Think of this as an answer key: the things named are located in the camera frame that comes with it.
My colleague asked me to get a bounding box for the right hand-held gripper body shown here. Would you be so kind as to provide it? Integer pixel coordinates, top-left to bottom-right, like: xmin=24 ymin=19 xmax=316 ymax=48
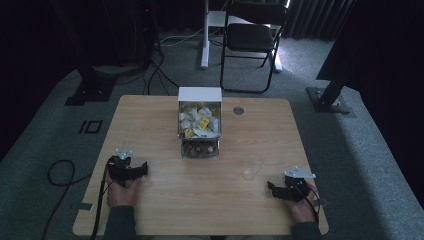
xmin=283 ymin=165 xmax=317 ymax=203

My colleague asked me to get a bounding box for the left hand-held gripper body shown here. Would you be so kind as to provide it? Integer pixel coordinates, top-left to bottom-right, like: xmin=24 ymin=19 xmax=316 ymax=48
xmin=106 ymin=148 xmax=141 ymax=188

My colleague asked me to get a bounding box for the person's right hand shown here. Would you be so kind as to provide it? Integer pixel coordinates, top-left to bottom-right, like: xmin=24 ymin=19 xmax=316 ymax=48
xmin=285 ymin=181 xmax=320 ymax=224

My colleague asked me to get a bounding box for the person's left hand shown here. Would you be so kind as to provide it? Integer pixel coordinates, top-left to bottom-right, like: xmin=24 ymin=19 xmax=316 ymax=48
xmin=105 ymin=172 xmax=143 ymax=209

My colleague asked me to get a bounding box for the clear plastic cup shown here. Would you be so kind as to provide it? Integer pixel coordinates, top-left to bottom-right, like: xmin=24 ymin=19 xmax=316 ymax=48
xmin=241 ymin=154 xmax=265 ymax=181

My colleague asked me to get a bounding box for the pile of white yellow packets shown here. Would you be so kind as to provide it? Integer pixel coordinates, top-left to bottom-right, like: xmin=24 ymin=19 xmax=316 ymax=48
xmin=179 ymin=101 xmax=221 ymax=139

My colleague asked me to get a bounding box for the white drawer organizer box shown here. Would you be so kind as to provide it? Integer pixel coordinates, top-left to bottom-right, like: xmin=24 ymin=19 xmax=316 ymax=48
xmin=177 ymin=86 xmax=223 ymax=160

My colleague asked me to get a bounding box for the black folding chair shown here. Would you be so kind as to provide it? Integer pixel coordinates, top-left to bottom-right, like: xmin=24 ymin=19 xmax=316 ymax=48
xmin=219 ymin=1 xmax=290 ymax=95

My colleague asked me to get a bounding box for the dark curtain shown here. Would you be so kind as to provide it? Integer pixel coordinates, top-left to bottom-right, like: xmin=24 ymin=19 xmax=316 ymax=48
xmin=285 ymin=0 xmax=356 ymax=42

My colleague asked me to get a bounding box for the right hand-held gripper cable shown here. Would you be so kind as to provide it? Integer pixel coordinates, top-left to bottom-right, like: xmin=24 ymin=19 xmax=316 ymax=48
xmin=299 ymin=182 xmax=323 ymax=225

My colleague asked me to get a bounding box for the hand-held gripper cable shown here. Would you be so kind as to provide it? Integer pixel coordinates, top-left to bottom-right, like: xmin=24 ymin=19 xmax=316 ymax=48
xmin=299 ymin=182 xmax=323 ymax=225
xmin=89 ymin=163 xmax=112 ymax=240

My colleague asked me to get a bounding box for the left hand-held gripper cable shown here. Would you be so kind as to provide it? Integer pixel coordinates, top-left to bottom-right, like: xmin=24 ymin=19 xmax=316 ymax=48
xmin=89 ymin=163 xmax=112 ymax=240

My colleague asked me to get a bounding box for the black floor cable loop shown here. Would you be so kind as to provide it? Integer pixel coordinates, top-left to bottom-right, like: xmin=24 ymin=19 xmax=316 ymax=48
xmin=41 ymin=158 xmax=93 ymax=240

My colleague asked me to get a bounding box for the black stand with base plate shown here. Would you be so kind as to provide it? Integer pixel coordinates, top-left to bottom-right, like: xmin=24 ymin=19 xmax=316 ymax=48
xmin=49 ymin=0 xmax=117 ymax=107
xmin=306 ymin=39 xmax=354 ymax=116

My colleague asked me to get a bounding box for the bundle of black floor cables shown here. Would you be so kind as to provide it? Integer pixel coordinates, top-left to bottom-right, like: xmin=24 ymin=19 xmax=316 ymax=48
xmin=113 ymin=0 xmax=181 ymax=97

